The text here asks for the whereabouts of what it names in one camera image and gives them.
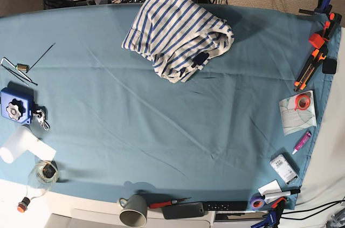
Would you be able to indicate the black smartphone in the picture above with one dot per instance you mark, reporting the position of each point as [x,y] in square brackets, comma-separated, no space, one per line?
[183,211]

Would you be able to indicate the black remote control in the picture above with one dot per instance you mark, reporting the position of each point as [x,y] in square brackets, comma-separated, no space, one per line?
[225,205]

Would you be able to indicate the blue spring clamp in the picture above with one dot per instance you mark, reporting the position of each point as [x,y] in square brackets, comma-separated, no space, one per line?
[272,219]
[323,7]

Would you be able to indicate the white paper tag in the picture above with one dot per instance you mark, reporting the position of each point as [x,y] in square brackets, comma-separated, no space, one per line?
[272,187]

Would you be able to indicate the black square foam pad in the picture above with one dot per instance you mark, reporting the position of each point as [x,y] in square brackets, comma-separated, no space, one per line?
[329,66]

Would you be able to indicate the purple tape roll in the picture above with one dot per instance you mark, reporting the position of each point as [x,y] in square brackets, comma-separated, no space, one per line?
[257,202]

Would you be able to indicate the black zip tie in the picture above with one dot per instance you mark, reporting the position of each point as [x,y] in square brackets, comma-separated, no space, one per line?
[40,57]

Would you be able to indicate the red handled screwdriver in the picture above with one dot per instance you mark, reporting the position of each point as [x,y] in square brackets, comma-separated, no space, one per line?
[166,203]

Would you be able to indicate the orange black bar clamp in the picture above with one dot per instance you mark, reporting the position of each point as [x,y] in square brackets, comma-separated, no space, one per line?
[318,39]

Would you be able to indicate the white boxed hard drive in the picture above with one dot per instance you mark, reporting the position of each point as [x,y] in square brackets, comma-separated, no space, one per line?
[283,169]

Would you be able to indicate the blue spring clamp top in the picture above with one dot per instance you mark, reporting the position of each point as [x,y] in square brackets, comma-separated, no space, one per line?
[323,7]

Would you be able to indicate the clear glass bottle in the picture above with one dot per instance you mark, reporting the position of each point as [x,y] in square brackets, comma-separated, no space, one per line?
[40,180]

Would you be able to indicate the silver allen key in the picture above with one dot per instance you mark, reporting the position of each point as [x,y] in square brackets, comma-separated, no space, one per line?
[20,75]

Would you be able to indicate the blue white striped T-shirt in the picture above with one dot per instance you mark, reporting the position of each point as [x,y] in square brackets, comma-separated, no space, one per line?
[178,37]

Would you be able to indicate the clear plastic cup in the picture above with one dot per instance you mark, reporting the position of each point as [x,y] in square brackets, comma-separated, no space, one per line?
[19,142]

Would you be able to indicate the grey ceramic mug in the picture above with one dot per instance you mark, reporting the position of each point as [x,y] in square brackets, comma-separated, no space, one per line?
[133,211]

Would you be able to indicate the leaf pattern paper card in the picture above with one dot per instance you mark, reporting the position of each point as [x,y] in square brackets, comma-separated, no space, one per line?
[296,120]

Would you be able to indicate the blue spring clamp bottom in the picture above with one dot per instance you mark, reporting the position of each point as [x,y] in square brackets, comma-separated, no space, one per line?
[272,219]

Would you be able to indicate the blue box with knob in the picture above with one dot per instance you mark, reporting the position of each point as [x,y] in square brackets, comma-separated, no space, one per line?
[16,106]

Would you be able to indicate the red tape roll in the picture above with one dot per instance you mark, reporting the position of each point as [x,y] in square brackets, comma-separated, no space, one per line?
[302,102]

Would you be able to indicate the black marker pen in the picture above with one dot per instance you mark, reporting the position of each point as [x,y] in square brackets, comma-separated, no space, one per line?
[281,194]

